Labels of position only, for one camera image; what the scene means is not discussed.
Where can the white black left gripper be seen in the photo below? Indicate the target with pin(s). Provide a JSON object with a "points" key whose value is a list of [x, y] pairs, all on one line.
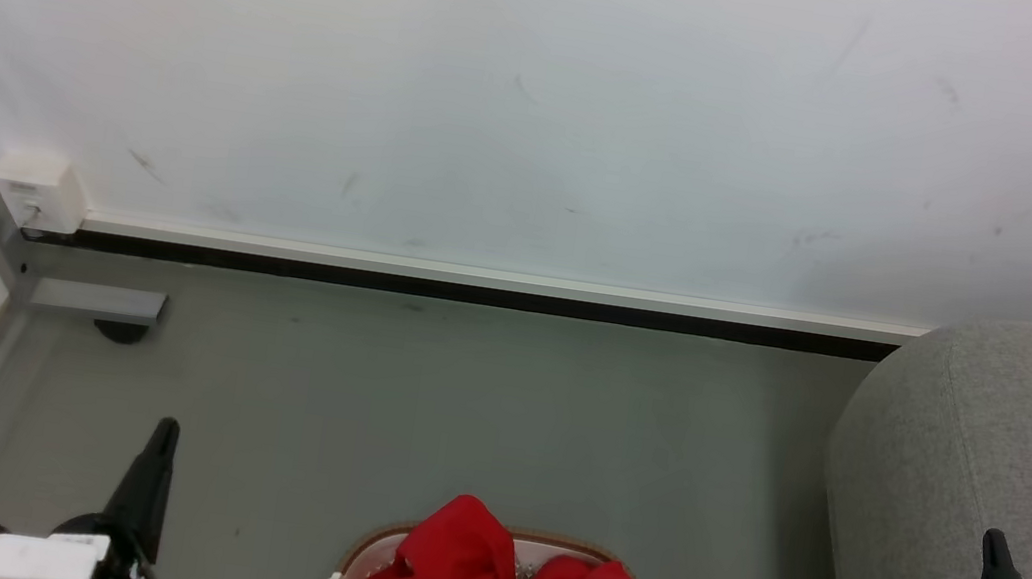
{"points": [[49, 559]]}

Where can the red jersey with number print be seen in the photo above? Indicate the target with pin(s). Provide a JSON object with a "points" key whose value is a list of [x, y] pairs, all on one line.
{"points": [[445, 578]]}

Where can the black caster foot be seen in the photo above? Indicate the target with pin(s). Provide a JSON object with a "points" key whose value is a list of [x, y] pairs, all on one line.
{"points": [[121, 332]]}

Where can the white and black baseboard strip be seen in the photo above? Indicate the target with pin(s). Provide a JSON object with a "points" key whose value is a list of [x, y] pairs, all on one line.
{"points": [[496, 289]]}

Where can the white wall socket box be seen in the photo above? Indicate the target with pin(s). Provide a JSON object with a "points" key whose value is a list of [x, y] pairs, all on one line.
{"points": [[42, 190]]}

